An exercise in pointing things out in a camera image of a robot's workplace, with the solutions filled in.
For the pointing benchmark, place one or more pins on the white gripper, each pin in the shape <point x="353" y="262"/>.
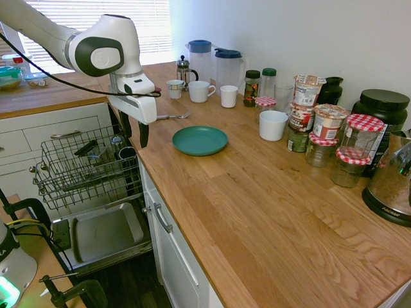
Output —
<point x="141" y="107"/>

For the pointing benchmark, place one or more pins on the silver metal fork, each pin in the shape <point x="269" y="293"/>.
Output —
<point x="181" y="115"/>

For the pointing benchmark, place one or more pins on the white robot base green light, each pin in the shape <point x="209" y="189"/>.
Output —
<point x="16" y="266"/>

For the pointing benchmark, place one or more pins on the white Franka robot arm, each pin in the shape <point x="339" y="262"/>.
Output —
<point x="106" y="41"/>

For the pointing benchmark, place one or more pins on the open dishwasher door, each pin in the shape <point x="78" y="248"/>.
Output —
<point x="106" y="231"/>

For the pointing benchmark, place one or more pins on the clear glass in rack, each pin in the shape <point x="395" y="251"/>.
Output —
<point x="117" y="141"/>

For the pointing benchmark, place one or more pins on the black utensil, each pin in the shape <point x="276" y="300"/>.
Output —
<point x="85" y="148"/>

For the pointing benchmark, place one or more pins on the small patterned white cup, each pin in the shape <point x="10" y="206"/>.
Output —
<point x="175" y="90"/>

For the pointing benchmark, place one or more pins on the teal green plate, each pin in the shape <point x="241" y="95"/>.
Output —
<point x="199" y="140"/>

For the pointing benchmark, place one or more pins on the glass french press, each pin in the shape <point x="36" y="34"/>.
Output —
<point x="185" y="72"/>

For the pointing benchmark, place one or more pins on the tall clear pitcher blue lid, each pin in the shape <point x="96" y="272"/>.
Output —
<point x="199" y="64"/>

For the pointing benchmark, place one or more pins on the white ribbed cup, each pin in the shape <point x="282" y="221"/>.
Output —
<point x="229" y="97"/>

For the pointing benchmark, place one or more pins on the white window blinds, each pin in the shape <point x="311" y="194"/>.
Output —
<point x="154" y="29"/>

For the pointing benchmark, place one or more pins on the wide clear pitcher blue lid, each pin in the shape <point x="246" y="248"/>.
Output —
<point x="228" y="72"/>

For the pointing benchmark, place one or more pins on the metal cabinet knob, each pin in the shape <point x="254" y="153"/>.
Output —
<point x="32" y="169"/>

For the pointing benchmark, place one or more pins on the food container blue lid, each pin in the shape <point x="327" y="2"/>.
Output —
<point x="38" y="80"/>

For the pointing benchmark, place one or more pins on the spice jar black lid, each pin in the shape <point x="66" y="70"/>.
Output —
<point x="251" y="90"/>

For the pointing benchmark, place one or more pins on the black table clamp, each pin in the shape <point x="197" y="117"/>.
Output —
<point x="32" y="205"/>
<point x="86" y="288"/>

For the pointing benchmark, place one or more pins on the white kitchen cabinet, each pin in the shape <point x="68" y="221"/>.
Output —
<point x="173" y="256"/>

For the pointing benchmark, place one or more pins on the small jar red checkered lid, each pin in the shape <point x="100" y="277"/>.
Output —
<point x="265" y="102"/>

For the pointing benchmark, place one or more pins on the food container green lid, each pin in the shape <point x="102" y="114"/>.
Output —
<point x="9" y="78"/>

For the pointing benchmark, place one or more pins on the white round bowl cup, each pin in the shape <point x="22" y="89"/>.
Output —
<point x="273" y="126"/>

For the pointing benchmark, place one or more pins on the food container red clips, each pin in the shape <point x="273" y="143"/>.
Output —
<point x="14" y="61"/>

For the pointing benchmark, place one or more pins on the clear jar green lid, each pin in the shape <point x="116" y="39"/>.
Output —
<point x="268" y="83"/>

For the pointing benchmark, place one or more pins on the clear drinking glass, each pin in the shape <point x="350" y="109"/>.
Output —
<point x="284" y="97"/>

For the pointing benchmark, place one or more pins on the green tin can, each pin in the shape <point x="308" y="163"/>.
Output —
<point x="297" y="139"/>

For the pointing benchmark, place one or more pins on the brown ice cream tub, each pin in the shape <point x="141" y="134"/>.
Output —
<point x="301" y="118"/>

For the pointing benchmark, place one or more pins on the white yogurt tub foil lid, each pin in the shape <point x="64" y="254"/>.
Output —
<point x="307" y="91"/>

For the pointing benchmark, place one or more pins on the glass jar red checkered lid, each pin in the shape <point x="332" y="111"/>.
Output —
<point x="321" y="150"/>
<point x="348" y="171"/>

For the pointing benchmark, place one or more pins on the red yogurt tub foil lid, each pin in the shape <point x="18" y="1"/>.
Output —
<point x="329" y="123"/>

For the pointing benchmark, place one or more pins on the black shaker bottle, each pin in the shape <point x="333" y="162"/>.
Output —
<point x="332" y="91"/>

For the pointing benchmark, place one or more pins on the big jar red checkered lid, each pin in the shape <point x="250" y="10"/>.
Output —
<point x="363" y="134"/>

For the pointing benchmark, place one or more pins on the large black protein tub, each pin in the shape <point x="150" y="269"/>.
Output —
<point x="382" y="106"/>

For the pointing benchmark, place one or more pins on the stainless steel electric kettle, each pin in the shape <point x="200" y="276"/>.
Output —
<point x="390" y="183"/>

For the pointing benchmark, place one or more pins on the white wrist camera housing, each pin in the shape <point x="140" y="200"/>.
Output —
<point x="136" y="85"/>

